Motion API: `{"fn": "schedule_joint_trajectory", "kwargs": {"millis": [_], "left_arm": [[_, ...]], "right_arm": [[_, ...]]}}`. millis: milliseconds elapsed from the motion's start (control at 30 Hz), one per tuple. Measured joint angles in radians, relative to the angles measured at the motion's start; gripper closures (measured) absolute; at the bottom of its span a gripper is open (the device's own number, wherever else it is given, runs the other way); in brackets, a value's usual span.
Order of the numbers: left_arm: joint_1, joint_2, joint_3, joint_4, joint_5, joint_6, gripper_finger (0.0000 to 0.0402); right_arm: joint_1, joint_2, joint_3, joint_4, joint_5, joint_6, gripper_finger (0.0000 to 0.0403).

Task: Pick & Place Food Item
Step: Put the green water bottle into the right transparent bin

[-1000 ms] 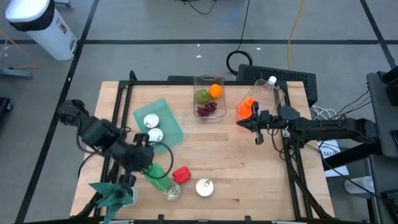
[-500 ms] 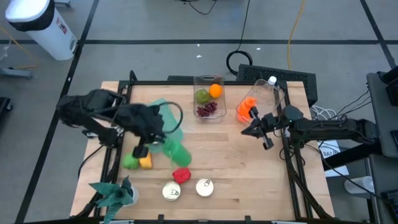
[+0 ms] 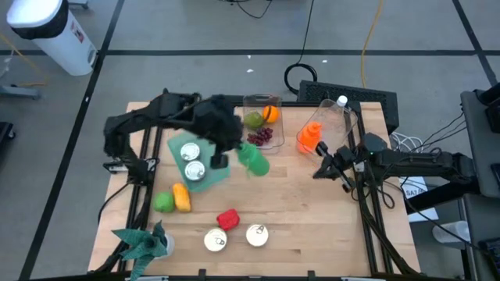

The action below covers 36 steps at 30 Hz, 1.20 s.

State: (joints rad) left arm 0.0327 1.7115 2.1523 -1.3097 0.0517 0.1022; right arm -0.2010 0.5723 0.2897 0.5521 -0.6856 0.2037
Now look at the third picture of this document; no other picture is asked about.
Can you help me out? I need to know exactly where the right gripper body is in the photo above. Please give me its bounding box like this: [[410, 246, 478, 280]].
[[316, 140, 366, 194]]

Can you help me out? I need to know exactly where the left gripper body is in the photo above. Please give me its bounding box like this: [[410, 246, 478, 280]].
[[193, 93, 245, 169]]

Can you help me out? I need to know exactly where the green plastic bottle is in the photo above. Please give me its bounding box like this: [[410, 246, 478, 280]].
[[235, 142, 271, 177]]

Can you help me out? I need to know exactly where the red grapes bunch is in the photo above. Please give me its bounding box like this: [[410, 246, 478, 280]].
[[246, 126, 274, 148]]

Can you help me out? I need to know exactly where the dark green pear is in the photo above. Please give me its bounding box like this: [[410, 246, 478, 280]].
[[244, 111, 266, 130]]

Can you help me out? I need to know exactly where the orange plastic bottle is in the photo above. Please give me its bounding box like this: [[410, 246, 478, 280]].
[[296, 121, 323, 155]]

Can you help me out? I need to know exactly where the green label tuna can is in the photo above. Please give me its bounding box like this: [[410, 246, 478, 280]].
[[184, 160, 207, 182], [180, 141, 202, 162]]

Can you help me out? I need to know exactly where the orange fruit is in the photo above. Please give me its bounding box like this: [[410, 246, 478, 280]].
[[262, 105, 280, 124]]

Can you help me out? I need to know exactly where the clear water bottle white cap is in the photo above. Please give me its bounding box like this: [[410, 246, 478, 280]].
[[320, 94, 349, 137]]

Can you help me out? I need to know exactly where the red bell pepper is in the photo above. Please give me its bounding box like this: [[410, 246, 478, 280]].
[[216, 208, 241, 231]]

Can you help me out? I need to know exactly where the blue label salmon can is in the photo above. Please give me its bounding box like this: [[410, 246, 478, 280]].
[[203, 227, 228, 253], [245, 223, 270, 248]]

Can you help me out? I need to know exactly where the teal cutting mat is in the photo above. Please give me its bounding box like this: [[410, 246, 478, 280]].
[[166, 130, 231, 194]]

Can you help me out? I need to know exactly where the black perforated case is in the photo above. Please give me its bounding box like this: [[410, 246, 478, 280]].
[[297, 80, 400, 133]]

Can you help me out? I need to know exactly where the white printed sign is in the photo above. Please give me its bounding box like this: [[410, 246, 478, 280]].
[[398, 175, 439, 223]]

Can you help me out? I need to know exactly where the bright green apple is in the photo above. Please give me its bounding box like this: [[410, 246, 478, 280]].
[[152, 190, 176, 214]]

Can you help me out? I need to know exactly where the black beam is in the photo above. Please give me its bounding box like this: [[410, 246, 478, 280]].
[[405, 181, 482, 215]]

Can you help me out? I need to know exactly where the white plant pot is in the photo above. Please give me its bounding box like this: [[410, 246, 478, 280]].
[[162, 233, 176, 257]]

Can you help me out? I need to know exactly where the clear plastic container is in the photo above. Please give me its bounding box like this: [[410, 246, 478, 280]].
[[431, 220, 472, 251]]

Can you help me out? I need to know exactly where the teal folded cloth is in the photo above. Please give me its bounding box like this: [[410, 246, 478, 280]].
[[111, 220, 169, 281]]

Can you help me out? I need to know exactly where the grey equipment cart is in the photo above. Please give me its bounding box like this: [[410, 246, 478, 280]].
[[459, 84, 500, 200]]

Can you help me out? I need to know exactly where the dark grey cabinet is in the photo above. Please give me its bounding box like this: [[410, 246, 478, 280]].
[[460, 193, 500, 281]]

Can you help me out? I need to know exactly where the white trash bin black bag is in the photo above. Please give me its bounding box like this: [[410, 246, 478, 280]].
[[5, 0, 98, 77]]

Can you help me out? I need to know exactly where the grey floor stand base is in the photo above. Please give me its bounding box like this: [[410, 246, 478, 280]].
[[0, 85, 42, 101]]

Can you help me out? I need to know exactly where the black object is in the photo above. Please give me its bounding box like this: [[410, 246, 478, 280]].
[[0, 121, 17, 151]]

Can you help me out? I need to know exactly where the clear plastic bin with handle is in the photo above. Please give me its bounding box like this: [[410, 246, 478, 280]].
[[241, 93, 285, 154]]

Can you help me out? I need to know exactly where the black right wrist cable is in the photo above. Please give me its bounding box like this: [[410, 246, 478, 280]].
[[349, 171, 396, 210]]

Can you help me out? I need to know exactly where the white cable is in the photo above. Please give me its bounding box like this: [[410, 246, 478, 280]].
[[389, 131, 415, 153]]

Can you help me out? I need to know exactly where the black aluminium table frame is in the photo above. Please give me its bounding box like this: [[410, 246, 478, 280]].
[[93, 87, 421, 281]]

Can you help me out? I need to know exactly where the yellow cable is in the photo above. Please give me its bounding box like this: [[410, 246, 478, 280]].
[[361, 0, 384, 89], [0, 33, 50, 87]]

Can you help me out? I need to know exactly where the black coiled floor cable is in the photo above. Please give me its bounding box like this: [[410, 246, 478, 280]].
[[284, 0, 318, 96]]

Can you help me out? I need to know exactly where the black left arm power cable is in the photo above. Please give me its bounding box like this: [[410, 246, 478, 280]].
[[97, 181, 132, 226]]

